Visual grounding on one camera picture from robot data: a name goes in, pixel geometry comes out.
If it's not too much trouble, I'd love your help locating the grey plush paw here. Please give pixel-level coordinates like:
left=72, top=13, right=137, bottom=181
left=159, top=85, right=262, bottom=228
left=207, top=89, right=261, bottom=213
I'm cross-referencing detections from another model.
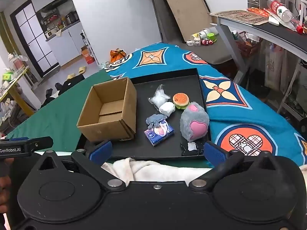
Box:
left=180, top=102, right=210, bottom=142

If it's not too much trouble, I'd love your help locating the orange bag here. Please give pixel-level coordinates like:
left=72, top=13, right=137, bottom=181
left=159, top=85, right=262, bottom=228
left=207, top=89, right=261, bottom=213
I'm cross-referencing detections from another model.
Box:
left=110, top=48, right=126, bottom=63

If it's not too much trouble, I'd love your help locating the white kitchen cabinet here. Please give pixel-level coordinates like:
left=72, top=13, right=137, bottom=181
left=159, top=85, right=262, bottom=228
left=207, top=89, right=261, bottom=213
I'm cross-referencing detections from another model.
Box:
left=28, top=0, right=85, bottom=67

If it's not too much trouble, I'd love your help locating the yellow shelf rack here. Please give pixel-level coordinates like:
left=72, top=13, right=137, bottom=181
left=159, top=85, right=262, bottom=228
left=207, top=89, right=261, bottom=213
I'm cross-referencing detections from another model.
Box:
left=0, top=66, right=35, bottom=127

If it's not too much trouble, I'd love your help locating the brown board with black frame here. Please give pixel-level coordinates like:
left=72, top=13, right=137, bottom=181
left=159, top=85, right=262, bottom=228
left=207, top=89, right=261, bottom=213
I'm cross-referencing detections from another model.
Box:
left=160, top=0, right=211, bottom=44

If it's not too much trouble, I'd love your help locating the green sheet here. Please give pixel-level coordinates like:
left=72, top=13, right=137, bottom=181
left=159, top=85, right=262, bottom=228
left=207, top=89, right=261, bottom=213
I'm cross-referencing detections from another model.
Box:
left=6, top=71, right=116, bottom=154

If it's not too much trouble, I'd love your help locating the blue tissue pack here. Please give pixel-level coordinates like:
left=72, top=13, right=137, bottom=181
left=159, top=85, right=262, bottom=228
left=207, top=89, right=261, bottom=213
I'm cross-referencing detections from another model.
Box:
left=144, top=121, right=174, bottom=147

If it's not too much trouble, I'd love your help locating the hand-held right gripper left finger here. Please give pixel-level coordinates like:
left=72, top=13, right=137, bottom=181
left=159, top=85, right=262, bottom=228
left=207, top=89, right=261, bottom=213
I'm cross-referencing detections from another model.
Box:
left=38, top=140, right=126, bottom=190

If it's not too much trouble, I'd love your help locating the person's left hand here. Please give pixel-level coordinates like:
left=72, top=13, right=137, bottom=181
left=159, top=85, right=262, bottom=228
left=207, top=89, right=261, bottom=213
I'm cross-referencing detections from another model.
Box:
left=0, top=176, right=11, bottom=208

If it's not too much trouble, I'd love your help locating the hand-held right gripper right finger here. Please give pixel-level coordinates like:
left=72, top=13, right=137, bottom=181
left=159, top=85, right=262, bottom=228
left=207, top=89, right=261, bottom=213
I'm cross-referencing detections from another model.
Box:
left=189, top=141, right=279, bottom=190

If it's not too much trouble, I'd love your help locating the brown cardboard box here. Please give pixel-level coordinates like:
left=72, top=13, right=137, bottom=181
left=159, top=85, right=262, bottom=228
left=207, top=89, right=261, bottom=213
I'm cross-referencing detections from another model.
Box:
left=77, top=77, right=137, bottom=143

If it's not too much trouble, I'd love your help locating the grey desk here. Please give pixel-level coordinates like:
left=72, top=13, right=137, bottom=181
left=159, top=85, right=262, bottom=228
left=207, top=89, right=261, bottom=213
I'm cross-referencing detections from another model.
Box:
left=210, top=10, right=307, bottom=125

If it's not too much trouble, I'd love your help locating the black tray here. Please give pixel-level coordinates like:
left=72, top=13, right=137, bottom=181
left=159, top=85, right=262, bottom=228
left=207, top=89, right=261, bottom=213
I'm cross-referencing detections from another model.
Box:
left=77, top=67, right=213, bottom=161

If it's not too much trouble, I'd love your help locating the white plastic jar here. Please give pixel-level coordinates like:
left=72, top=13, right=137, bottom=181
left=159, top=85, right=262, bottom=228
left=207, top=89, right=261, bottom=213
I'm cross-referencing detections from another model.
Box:
left=191, top=29, right=211, bottom=42

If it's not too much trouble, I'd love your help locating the white towel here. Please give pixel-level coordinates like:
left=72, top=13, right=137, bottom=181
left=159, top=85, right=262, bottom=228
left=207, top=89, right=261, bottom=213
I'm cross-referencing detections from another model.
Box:
left=101, top=158, right=213, bottom=182

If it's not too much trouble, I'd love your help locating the clear plastic bag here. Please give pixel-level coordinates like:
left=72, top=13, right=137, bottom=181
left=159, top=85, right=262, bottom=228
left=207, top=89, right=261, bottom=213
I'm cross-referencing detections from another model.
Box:
left=148, top=84, right=171, bottom=112

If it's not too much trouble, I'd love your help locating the grey mattress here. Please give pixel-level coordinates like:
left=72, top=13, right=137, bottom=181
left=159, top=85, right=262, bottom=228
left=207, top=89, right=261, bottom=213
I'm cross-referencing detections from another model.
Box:
left=151, top=0, right=234, bottom=65

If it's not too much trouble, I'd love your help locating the brown patterned mat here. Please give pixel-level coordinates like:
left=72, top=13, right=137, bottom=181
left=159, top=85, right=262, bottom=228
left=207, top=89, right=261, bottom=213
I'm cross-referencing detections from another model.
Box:
left=212, top=10, right=269, bottom=26

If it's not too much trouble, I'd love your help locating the blue patterned blanket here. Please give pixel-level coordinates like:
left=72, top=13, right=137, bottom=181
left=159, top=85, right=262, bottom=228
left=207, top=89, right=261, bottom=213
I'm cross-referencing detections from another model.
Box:
left=104, top=43, right=307, bottom=167

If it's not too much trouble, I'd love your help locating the black and white sock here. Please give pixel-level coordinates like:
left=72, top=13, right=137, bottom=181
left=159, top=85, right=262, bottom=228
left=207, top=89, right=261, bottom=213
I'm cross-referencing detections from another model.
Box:
left=180, top=141, right=205, bottom=157

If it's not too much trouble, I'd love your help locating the clear plastic bottle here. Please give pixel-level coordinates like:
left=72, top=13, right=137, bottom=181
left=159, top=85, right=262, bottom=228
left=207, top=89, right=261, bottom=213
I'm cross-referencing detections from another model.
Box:
left=267, top=0, right=304, bottom=33

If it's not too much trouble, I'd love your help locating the white soft bundle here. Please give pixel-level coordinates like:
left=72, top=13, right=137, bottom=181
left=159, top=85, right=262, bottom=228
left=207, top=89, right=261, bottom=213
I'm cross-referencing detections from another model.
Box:
left=159, top=102, right=176, bottom=118

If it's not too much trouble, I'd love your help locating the orange carton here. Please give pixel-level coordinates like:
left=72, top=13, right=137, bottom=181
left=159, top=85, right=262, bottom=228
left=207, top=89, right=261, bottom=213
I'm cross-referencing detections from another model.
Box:
left=81, top=46, right=95, bottom=65

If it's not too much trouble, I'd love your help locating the red basket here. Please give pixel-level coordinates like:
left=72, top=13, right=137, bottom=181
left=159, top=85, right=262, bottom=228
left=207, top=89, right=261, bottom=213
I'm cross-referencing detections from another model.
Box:
left=236, top=31, right=262, bottom=58

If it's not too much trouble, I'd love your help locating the burger plush toy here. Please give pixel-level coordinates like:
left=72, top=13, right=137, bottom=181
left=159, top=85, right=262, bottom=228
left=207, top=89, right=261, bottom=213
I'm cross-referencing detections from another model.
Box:
left=173, top=93, right=190, bottom=110

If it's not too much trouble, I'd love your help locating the beige hanging cloth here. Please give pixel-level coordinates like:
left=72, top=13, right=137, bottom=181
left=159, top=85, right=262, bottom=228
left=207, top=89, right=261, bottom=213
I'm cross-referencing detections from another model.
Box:
left=260, top=39, right=289, bottom=90

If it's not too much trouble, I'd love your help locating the black framed glass door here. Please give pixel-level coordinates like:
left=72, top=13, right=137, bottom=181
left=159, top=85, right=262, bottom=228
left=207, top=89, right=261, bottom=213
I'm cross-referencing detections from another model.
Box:
left=10, top=0, right=61, bottom=77

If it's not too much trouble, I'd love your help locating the blue denim cloth piece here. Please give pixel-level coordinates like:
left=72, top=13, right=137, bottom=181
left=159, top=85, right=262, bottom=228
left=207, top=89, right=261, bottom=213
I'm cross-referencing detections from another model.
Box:
left=146, top=114, right=167, bottom=130

